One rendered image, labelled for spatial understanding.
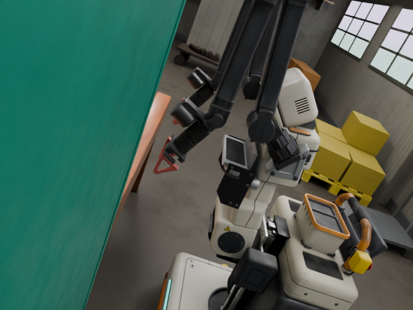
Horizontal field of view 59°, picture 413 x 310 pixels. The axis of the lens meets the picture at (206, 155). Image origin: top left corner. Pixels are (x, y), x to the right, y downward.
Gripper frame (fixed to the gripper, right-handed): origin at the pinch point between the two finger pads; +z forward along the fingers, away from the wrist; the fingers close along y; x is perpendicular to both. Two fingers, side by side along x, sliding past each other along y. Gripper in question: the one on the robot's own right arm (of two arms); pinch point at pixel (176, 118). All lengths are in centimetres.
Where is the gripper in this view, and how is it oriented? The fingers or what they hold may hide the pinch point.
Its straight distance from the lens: 155.8
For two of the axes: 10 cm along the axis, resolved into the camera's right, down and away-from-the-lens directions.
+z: -7.4, 5.9, 3.2
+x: 6.7, 6.9, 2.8
